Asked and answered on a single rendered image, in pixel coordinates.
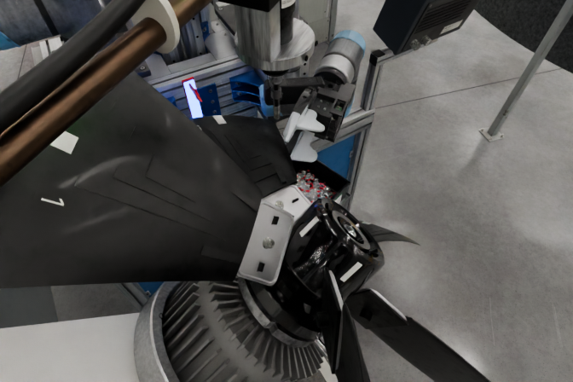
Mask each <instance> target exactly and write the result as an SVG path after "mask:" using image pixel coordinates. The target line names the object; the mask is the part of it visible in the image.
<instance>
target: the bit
mask: <svg viewBox="0 0 573 382"><path fill-rule="evenodd" d="M271 98H272V99H273V106H274V118H275V119H279V118H280V98H281V87H280V84H273V87H271Z"/></svg>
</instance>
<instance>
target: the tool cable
mask: <svg viewBox="0 0 573 382"><path fill-rule="evenodd" d="M146 17H150V18H153V19H155V20H156V21H158V23H160V25H162V27H163V28H164V29H165V33H166V36H167V39H166V42H165V43H164V44H163V45H162V46H161V47H159V48H158V49H157V50H156V51H157V52H160V53H161V54H168V53H169V52H171V51H172V50H173V49H174V48H175V47H176V46H177V45H178V43H179V38H180V30H179V24H178V21H177V17H176V14H175V12H174V10H173V8H172V7H171V5H170V3H169V2H168V0H111V1H110V3H109V4H108V5H107V6H106V7H105V8H104V9H103V10H102V11H101V12H100V13H99V14H97V15H96V16H95V17H94V18H93V19H92V20H91V21H90V22H89V23H87V24H86V25H85V26H84V27H83V28H82V29H81V30H79V31H78V32H77V33H76V34H74V35H73V36H72V37H71V38H69V39H68V40H67V41H66V42H65V43H64V44H63V45H62V46H61V47H59V48H58V49H57V50H55V51H54V52H53V53H51V54H50V55H49V56H47V57H46V58H45V59H43V60H42V61H41V62H39V63H38V64H37V65H36V66H35V67H34V68H32V69H31V70H30V71H28V72H27V73H25V74H24V75H23V76H21V77H20V78H18V79H17V80H16V81H14V82H13V83H12V84H11V85H10V86H8V87H7V88H6V89H4V90H3V91H1V92H0V134H2V133H3V132H4V131H5V130H6V129H8V127H10V126H11V125H12V124H13V123H15V122H16V121H17V120H18V119H20V118H21V117H22V116H23V115H25V114H26V113H27V112H29V111H30V110H31V109H32V108H33V107H35V106H36V105H37V104H38V103H39V102H40V101H41V100H43V99H44V98H45V97H46V96H48V95H49V94H50V93H51V92H52V91H54V90H55V89H56V88H57V87H59V86H60V85H61V84H62V83H63V82H65V81H66V80H67V79H68V78H69V77H71V76H72V75H73V74H74V73H75V72H76V71H77V70H78V69H79V68H80V67H81V66H83V65H84V64H85V63H86V62H87V61H88V60H89V59H90V58H91V57H92V56H94V55H95V54H96V53H97V52H98V51H99V50H100V49H101V48H103V47H104V46H105V45H106V44H107V43H108V42H109V41H110V40H111V39H112V38H113V37H114V36H115V35H116V34H117V33H118V32H119V31H120V30H121V29H122V27H123V26H124V25H125V24H126V23H127V22H128V21H129V20H130V19H131V20H132V22H133V24H134V26H135V25H136V24H137V23H138V22H140V21H141V20H143V19H144V18H146Z"/></svg>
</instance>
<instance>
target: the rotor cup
mask: <svg viewBox="0 0 573 382"><path fill-rule="evenodd" d="M315 217H317V218H318V220H319V221H318V222H317V223H316V224H315V225H314V226H313V227H312V228H311V229H310V230H309V231H308V232H307V233H306V234H305V235H304V236H303V237H301V235H300V232H301V231H302V230H303V229H304V228H305V227H306V226H307V225H308V224H309V223H310V222H311V221H312V220H313V219H314V218H315ZM344 224H347V225H348V226H351V227H352V228H353V229H354V230H355V233H356V237H353V236H352V235H350V234H349V233H348V232H347V231H346V230H345V228H344ZM357 262H358V263H360V264H362V266H361V267H360V268H359V269H358V270H357V271H356V272H355V273H354V274H353V275H352V276H351V277H349V278H348V279H347V280H346V281H345V282H343V281H342V280H340V278H341V277H342V276H343V275H344V274H345V273H347V272H348V271H349V270H350V269H351V268H352V267H353V266H354V265H355V264H356V263H357ZM384 265H385V258H384V254H383V252H382V250H381V248H380V247H379V244H378V243H377V242H376V240H375V239H374V237H373V236H372V235H371V234H370V233H369V232H368V231H367V229H366V228H365V227H364V226H363V225H362V224H361V223H360V222H359V221H358V220H357V219H356V218H355V217H354V216H353V215H352V214H351V213H350V212H348V211H347V210H346V209H345V208H344V207H343V206H341V205H340V204H338V203H337V202H335V201H334V200H331V199H329V198H325V197H318V198H317V199H315V200H314V201H313V202H312V203H311V204H310V205H309V206H308V207H307V208H306V209H305V210H304V211H303V212H302V213H301V214H300V215H299V216H298V217H297V219H296V220H295V221H294V223H293V226H292V232H291V234H290V238H289V241H288V244H287V247H286V252H285V255H284V258H283V261H282V264H281V269H280V273H279V275H278V278H277V281H276V283H275V284H274V286H267V285H264V284H261V283H258V282H255V281H250V280H249V282H250V285H251V287H252V290H253V291H254V293H255V295H256V297H257V298H258V301H259V302H260V304H261V305H262V306H263V307H264V308H265V310H266V311H267V312H268V313H269V314H270V315H271V316H272V317H273V319H274V320H276V321H277V322H278V323H279V324H280V325H281V326H282V327H284V328H285V329H286V330H287V331H289V332H290V333H293V334H295V335H297V336H299V337H300V338H303V339H311V340H315V339H320V338H321V337H322V331H321V328H320V327H318V326H317V325H316V313H317V312H321V305H322V294H323V281H324V269H325V267H328V270H331V271H332V272H333V274H334V277H335V280H336V282H337V285H338V288H339V292H340V295H341V294H342V295H343V303H344V302H346V301H347V300H348V299H349V298H350V297H351V296H352V295H353V294H355V293H356V292H357V291H358V290H359V289H360V288H361V287H362V286H364V285H365V284H366V283H367V282H368V281H369V280H370V279H371V278H372V277H374V276H375V275H376V274H377V273H378V272H379V271H380V270H381V269H382V268H383V266H384Z"/></svg>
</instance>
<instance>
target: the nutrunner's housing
mask: <svg viewBox="0 0 573 382"><path fill-rule="evenodd" d="M295 3H296V0H280V26H281V45H283V44H286V43H289V42H290V41H291V40H292V38H293V12H294V11H295ZM288 71H289V69H288V70H284V71H265V70H263V72H264V73H265V74H266V75H268V76H271V77H280V76H282V75H285V74H286V73H287V72H288Z"/></svg>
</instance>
